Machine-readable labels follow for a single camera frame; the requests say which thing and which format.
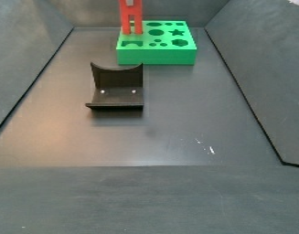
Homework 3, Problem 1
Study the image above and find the black curved holder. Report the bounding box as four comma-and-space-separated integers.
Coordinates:
86, 63, 145, 110

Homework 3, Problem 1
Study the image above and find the red double-square peg object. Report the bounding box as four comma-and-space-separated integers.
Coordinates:
119, 0, 143, 35

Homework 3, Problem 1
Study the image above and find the green shape-sorting block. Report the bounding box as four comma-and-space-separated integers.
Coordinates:
117, 20, 197, 65

